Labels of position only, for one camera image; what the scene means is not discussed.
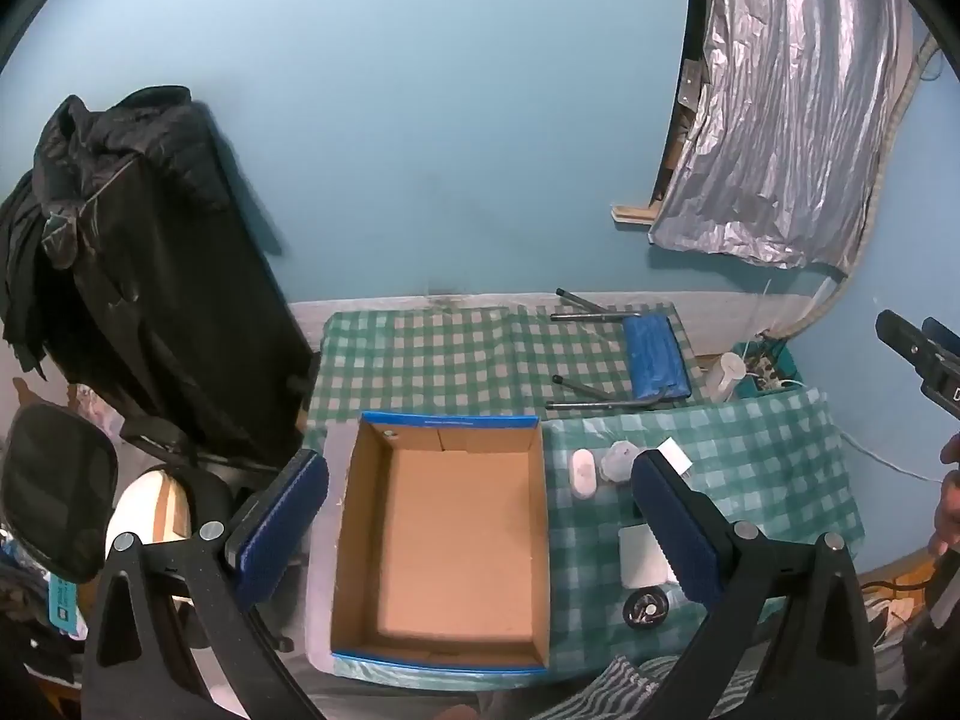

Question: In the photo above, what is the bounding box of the white power bank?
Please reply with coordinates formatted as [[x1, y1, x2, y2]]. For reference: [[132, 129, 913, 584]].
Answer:
[[619, 523, 680, 590]]

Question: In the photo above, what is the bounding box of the black mesh chair back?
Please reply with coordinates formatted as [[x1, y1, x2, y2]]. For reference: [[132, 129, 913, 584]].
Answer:
[[0, 403, 120, 584]]

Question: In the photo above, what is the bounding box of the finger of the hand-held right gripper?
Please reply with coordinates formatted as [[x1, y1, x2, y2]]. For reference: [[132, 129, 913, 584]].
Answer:
[[875, 309, 960, 419], [921, 316, 960, 365]]

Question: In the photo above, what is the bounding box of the grey round object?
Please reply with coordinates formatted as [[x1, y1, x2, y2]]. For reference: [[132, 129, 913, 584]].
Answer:
[[602, 441, 641, 485]]

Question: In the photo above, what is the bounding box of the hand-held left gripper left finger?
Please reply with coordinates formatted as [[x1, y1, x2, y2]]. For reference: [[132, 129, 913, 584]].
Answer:
[[82, 448, 331, 720]]

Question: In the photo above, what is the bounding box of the black office chair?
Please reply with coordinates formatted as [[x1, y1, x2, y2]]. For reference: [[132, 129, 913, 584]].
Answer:
[[118, 414, 302, 653]]

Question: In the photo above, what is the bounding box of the striped blanket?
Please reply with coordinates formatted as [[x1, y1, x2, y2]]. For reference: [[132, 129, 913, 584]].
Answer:
[[525, 652, 760, 720]]

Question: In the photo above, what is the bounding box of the person's right hand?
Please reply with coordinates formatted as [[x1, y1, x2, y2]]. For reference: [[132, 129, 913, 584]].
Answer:
[[928, 431, 960, 557]]

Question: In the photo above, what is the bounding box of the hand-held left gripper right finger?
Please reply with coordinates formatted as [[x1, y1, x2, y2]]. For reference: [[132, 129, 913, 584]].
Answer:
[[630, 450, 878, 720]]

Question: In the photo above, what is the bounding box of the white cable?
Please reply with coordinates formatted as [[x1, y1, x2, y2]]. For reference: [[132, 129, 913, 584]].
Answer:
[[831, 427, 947, 482]]

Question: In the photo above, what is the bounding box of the black jacket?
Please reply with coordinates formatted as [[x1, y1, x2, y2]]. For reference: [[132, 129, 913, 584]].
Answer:
[[0, 85, 317, 467]]

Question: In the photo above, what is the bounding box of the green checkered tablecloth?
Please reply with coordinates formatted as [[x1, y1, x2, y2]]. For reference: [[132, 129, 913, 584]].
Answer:
[[304, 304, 868, 685]]

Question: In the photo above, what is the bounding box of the white plastic bottle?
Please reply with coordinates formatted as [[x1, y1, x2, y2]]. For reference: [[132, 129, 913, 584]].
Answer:
[[708, 351, 748, 403]]

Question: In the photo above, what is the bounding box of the blue folding stool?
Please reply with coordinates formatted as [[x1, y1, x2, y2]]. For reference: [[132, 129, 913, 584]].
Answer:
[[546, 288, 692, 413]]

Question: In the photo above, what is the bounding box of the grey foam sheet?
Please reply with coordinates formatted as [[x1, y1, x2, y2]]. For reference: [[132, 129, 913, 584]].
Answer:
[[304, 420, 362, 677]]

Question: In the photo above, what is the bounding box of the white charger block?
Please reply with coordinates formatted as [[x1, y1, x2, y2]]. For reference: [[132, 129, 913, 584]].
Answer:
[[651, 441, 695, 478]]

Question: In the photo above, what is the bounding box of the white oval device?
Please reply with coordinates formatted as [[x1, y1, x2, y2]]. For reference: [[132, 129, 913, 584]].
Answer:
[[568, 448, 598, 500]]

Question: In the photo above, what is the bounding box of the teal box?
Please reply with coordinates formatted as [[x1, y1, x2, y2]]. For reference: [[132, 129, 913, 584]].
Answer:
[[47, 576, 80, 640]]

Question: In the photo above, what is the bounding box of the silver foil curtain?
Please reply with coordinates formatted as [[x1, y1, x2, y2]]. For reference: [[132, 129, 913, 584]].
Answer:
[[648, 0, 913, 272]]

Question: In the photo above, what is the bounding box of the cardboard box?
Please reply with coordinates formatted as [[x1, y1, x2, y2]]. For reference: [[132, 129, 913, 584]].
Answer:
[[330, 411, 554, 677]]

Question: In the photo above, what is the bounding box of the black round fan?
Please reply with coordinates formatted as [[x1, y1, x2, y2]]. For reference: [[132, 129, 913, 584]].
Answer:
[[624, 591, 671, 629]]

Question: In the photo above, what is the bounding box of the round wooden board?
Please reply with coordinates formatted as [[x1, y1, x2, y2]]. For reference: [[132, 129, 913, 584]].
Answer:
[[105, 465, 193, 602]]

